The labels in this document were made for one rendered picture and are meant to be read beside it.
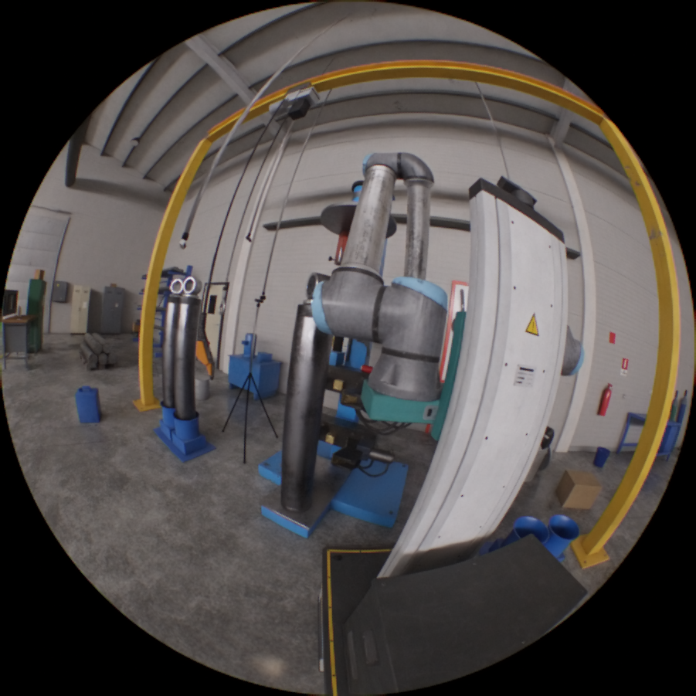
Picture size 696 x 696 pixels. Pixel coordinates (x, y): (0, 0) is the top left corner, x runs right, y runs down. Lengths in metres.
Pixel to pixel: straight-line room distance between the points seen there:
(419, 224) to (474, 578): 1.08
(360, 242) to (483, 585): 0.97
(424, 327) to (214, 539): 1.64
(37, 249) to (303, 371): 11.32
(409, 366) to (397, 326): 0.09
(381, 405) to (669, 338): 2.12
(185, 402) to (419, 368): 2.01
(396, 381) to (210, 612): 1.42
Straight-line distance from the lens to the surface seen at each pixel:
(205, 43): 7.08
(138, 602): 1.59
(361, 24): 6.01
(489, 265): 0.48
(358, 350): 1.89
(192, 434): 2.35
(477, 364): 0.44
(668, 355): 2.18
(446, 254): 3.70
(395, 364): 0.49
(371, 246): 0.62
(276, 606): 1.44
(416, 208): 0.84
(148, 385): 3.42
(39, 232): 11.68
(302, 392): 1.14
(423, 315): 0.49
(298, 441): 1.25
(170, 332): 2.35
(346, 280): 0.55
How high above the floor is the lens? 1.37
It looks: 4 degrees down
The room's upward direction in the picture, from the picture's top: 9 degrees clockwise
